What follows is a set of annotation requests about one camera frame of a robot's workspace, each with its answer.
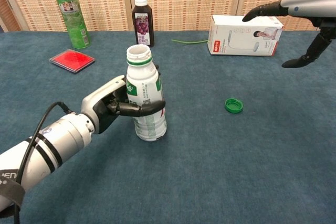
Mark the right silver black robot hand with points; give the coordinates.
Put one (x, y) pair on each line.
(315, 3)

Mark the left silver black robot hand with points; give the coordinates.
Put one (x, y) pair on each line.
(102, 100)

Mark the white green-label plastic bottle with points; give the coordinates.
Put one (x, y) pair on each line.
(143, 77)

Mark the green plastic bottle cap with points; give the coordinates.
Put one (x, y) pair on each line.
(233, 106)

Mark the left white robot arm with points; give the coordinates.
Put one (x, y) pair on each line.
(57, 140)

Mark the purple grape juice bottle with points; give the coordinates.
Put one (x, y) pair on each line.
(143, 24)

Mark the red pad in clear case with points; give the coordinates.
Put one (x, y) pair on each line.
(72, 60)

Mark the white cardboard product box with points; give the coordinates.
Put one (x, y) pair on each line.
(236, 37)

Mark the green chips can red lid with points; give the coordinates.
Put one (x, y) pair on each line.
(73, 19)

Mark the blue felt table cover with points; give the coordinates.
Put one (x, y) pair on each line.
(236, 155)

